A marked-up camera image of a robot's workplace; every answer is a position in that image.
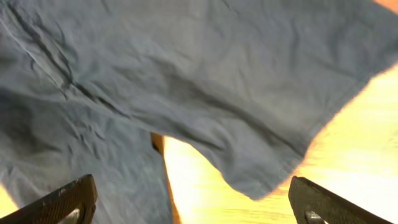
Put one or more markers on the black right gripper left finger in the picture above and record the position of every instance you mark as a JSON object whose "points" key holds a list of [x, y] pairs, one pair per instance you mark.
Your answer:
{"points": [[72, 203]]}

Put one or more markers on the navy blue shorts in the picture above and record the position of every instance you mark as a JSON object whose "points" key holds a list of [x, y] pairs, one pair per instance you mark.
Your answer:
{"points": [[85, 84]]}

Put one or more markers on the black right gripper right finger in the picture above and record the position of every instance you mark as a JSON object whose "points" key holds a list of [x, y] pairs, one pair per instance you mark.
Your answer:
{"points": [[313, 204]]}

